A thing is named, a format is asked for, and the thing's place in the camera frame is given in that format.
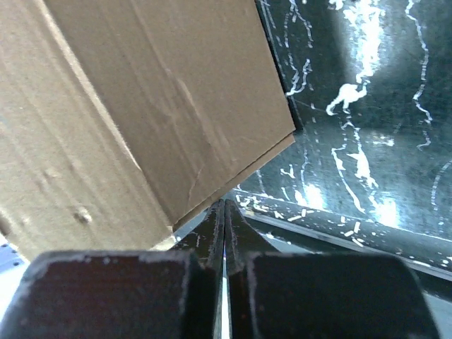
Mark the brown cardboard box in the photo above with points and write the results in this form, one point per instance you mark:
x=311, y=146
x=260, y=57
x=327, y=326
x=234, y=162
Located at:
x=122, y=120

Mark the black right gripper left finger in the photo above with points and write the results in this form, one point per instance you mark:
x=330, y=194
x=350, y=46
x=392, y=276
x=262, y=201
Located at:
x=124, y=294

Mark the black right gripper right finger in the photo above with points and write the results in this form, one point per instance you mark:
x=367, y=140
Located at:
x=329, y=295

